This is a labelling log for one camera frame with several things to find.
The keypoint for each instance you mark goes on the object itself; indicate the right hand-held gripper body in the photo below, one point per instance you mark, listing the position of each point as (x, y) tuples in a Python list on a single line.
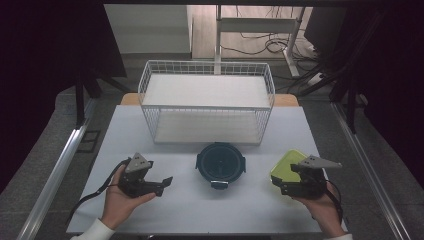
[(311, 180)]

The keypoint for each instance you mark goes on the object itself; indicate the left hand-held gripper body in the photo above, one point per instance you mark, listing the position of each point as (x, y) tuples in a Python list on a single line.
[(135, 176)]

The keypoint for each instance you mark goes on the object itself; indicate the green plastic container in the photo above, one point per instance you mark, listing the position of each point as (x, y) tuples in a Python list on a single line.
[(285, 166)]

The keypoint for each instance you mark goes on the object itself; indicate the person's right hand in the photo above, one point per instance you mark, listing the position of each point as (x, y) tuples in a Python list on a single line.
[(321, 210)]

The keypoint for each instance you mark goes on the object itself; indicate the person's left hand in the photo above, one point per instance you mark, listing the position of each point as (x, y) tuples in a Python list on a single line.
[(116, 203)]

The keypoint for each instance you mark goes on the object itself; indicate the dark round lunch box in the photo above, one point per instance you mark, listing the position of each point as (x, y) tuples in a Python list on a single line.
[(220, 163)]

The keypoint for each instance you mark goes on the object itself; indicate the wooden table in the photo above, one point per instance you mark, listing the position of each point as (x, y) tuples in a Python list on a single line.
[(128, 99)]

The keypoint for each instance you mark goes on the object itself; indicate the black stand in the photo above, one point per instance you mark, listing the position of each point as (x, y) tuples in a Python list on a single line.
[(80, 100)]

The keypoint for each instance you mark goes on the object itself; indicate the white power strip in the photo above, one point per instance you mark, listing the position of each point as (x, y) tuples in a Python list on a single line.
[(314, 78)]

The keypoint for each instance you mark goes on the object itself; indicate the dark curtain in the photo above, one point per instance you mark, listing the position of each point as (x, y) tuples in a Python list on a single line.
[(393, 66), (40, 66)]

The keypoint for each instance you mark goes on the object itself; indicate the white cabinet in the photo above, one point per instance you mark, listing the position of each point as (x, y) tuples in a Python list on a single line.
[(146, 28)]

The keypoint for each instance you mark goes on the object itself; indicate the metal rail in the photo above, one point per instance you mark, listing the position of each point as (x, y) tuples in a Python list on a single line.
[(370, 170), (56, 170)]

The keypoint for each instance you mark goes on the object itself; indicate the white metal desk frame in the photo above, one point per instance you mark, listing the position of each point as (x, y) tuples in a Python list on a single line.
[(256, 25)]

